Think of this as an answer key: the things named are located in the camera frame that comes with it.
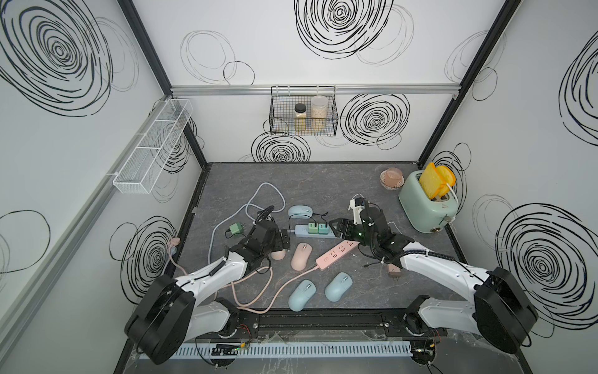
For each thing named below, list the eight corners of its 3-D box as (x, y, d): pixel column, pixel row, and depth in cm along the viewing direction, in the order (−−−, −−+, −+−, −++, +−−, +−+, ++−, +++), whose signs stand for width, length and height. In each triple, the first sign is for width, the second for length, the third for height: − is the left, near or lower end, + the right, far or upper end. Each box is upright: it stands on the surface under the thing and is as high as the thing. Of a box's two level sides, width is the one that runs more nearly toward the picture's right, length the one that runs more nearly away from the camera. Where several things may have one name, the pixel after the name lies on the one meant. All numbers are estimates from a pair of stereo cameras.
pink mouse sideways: (288, 267, 88) (288, 264, 85) (298, 243, 94) (298, 239, 92) (303, 273, 86) (303, 270, 84) (313, 248, 93) (313, 245, 90)
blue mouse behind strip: (288, 220, 101) (287, 214, 98) (288, 209, 105) (288, 204, 101) (312, 220, 101) (312, 214, 98) (312, 209, 105) (312, 204, 101)
